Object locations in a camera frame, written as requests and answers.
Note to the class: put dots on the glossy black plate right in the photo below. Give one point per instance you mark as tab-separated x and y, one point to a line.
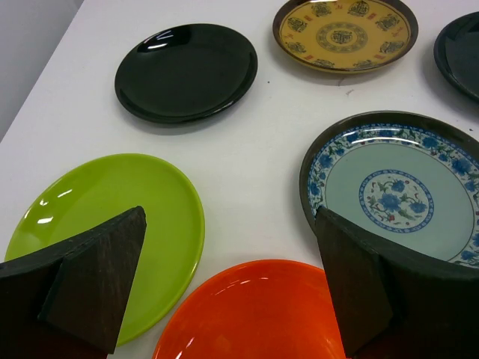
455	53

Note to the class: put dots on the glossy black plate left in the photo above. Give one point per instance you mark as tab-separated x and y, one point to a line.
186	73

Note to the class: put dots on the glossy black plate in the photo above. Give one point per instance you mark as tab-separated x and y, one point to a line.
455	53
186	73

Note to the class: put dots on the orange plate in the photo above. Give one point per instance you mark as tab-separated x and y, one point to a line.
258	309

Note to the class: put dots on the lime green plate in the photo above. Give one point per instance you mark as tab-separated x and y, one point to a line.
105	187

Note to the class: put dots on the blue floral plate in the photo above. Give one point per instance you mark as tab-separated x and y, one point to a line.
406	177

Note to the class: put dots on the yellow patterned plate rear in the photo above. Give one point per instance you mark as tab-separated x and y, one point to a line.
346	37

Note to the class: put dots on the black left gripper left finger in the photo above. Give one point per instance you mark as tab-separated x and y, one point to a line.
68	300

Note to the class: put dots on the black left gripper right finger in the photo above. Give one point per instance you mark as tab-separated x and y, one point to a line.
393	302

